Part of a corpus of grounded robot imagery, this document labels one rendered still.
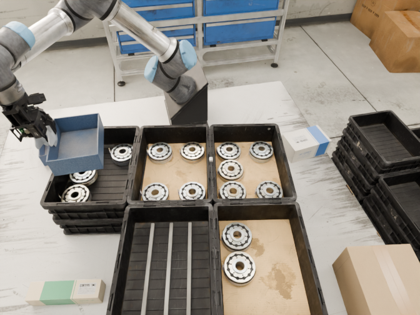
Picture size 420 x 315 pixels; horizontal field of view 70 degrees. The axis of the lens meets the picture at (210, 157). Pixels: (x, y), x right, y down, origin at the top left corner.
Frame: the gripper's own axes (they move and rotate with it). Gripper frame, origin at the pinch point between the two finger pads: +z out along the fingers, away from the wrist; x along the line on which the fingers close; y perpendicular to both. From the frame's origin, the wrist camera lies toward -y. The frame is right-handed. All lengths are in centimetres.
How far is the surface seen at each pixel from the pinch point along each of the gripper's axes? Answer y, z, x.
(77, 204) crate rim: 12.6, 19.0, 0.8
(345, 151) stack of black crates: -36, 92, 139
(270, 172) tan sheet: 4, 38, 73
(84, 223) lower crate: 12.6, 31.3, -2.4
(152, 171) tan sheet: -5.4, 32.1, 24.9
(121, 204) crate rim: 15.2, 21.0, 15.4
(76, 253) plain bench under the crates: 19.0, 41.0, -9.1
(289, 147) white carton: -13, 46, 88
